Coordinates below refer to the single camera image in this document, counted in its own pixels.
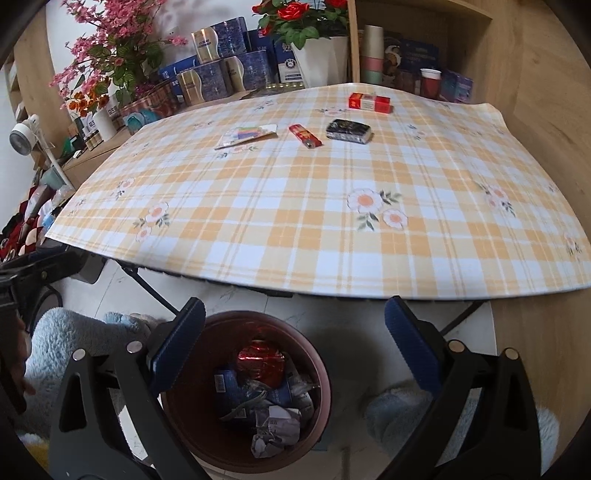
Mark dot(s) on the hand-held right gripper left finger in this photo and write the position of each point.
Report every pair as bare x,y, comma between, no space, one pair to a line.
178,344

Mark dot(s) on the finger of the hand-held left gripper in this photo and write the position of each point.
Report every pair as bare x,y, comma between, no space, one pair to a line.
60,270

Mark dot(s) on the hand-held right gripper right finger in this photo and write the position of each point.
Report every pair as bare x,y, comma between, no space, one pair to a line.
413,344

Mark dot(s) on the brown round bin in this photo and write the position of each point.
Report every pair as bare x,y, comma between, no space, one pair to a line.
194,369

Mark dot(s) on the red foil wrapper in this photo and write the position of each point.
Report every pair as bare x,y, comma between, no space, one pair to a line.
261,362

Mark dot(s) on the clear plastic wrapper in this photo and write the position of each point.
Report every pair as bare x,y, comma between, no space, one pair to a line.
302,390

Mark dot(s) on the white paper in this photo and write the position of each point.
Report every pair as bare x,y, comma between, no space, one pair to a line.
277,429

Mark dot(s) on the person's left hand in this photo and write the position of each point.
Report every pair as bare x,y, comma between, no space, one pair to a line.
21,350

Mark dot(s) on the red patterned cloth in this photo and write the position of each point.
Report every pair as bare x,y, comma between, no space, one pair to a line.
23,221

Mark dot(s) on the person's left leg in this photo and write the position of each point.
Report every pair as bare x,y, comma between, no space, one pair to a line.
60,341

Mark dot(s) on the person's leg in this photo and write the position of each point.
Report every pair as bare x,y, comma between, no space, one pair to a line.
60,341
397,410

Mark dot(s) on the person's right leg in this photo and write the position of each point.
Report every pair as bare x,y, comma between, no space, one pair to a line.
397,410

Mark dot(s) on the teal bucket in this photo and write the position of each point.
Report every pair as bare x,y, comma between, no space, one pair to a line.
55,177

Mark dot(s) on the row of small bottles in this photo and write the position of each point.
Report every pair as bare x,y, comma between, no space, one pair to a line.
92,138

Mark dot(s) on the white standing fan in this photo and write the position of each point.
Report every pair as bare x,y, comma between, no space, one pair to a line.
23,134

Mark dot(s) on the yellow fluffy cloth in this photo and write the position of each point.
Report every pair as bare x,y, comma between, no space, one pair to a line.
34,447

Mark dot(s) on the white vase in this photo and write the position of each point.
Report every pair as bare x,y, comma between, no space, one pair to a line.
105,124

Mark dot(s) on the teal round tin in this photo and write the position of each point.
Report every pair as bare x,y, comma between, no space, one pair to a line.
141,122

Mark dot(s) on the orange artificial flowers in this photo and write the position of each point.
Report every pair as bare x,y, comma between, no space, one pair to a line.
87,97

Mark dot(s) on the striped flower basket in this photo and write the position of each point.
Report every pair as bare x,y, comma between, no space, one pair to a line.
152,104

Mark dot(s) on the colourful striped card pack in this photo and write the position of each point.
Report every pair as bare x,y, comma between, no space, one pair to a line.
249,134

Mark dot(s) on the black plastic-wrapped pack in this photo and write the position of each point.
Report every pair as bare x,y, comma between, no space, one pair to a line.
348,130

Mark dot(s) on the pink blossom artificial plant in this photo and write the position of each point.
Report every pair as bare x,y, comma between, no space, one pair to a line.
115,46

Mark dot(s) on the flat blue carton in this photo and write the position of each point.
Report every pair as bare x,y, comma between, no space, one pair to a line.
178,67

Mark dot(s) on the red lighter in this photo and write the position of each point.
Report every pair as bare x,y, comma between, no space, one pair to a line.
304,135

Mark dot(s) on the gold and blue gift box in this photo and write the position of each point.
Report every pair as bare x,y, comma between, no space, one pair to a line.
221,39
205,83
249,69

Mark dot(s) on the red cigarette box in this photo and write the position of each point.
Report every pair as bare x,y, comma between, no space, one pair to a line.
369,102

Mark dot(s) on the red cup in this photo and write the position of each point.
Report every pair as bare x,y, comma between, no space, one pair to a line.
430,85

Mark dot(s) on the small purple box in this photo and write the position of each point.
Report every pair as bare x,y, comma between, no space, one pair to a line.
457,86

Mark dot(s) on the brown glass cup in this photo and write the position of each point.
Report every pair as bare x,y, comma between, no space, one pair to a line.
408,82

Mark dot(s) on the gold leaf tray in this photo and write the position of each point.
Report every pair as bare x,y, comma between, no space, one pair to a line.
277,89

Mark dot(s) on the illustrated blue box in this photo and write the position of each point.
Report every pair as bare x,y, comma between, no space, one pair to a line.
415,53

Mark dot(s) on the stack of pastel cups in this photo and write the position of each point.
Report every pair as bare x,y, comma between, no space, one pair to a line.
373,55

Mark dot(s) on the white flower pot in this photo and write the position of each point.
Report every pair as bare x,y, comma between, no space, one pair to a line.
323,60

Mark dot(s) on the small white blue box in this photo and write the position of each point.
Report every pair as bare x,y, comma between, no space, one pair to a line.
287,62

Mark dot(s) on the wooden shelf unit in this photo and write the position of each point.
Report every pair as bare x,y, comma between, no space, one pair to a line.
471,46

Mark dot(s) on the plain dark blue box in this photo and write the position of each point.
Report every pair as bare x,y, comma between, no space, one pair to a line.
261,40

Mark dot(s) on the red rose plant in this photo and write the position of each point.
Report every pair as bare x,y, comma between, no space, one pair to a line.
300,21

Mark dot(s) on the black table frame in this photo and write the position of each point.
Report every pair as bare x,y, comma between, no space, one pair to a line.
147,288

